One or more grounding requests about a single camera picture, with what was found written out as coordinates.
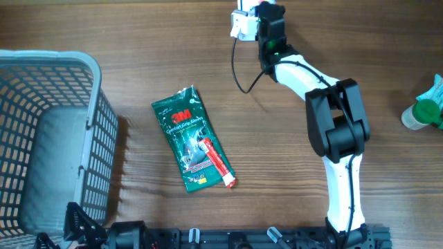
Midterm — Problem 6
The red toothpaste tube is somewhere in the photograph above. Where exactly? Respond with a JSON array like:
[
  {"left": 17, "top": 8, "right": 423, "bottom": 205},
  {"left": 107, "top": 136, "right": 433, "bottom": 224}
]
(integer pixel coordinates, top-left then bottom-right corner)
[{"left": 198, "top": 138, "right": 237, "bottom": 188}]

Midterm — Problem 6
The green 3M gloves packet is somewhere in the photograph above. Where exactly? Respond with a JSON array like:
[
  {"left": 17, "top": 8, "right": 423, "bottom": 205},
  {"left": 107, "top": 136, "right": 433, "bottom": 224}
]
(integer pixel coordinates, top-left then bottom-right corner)
[{"left": 152, "top": 86, "right": 238, "bottom": 192}]

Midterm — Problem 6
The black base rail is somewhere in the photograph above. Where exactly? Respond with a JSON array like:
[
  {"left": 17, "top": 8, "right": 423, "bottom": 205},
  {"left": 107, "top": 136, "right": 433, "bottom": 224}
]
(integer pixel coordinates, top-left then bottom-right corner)
[{"left": 103, "top": 221, "right": 392, "bottom": 249}]

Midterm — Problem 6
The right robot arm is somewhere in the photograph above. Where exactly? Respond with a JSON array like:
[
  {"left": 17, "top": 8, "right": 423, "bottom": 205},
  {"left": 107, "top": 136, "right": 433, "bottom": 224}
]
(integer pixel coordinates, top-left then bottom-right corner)
[{"left": 255, "top": 1, "right": 370, "bottom": 248}]

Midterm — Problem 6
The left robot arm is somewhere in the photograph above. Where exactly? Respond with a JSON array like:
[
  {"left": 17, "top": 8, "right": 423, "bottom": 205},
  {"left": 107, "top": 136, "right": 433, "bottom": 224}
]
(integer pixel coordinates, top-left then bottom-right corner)
[{"left": 63, "top": 202, "right": 159, "bottom": 249}]

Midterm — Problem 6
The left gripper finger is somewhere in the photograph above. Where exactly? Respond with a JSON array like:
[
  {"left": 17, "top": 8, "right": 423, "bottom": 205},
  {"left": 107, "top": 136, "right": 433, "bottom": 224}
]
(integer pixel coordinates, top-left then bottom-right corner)
[
  {"left": 64, "top": 202, "right": 99, "bottom": 241},
  {"left": 33, "top": 232, "right": 57, "bottom": 249}
]

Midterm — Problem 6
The teal wet wipes pack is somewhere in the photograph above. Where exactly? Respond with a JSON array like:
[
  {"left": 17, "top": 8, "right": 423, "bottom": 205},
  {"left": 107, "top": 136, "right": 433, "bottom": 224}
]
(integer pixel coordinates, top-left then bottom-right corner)
[{"left": 416, "top": 74, "right": 443, "bottom": 108}]

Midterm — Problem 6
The grey plastic shopping basket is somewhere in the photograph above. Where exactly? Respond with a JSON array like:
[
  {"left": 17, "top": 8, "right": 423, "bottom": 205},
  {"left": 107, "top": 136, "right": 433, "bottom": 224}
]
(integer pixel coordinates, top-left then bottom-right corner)
[{"left": 1, "top": 50, "right": 118, "bottom": 248}]

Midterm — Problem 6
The white barcode scanner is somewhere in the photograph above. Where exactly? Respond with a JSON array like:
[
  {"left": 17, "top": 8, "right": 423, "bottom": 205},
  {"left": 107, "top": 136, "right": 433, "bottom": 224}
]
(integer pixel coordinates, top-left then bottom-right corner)
[{"left": 237, "top": 0, "right": 260, "bottom": 11}]

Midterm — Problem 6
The green lid jar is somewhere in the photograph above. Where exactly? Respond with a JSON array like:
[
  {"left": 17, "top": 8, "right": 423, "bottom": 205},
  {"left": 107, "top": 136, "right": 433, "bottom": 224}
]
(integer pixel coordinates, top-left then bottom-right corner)
[{"left": 401, "top": 99, "right": 442, "bottom": 130}]

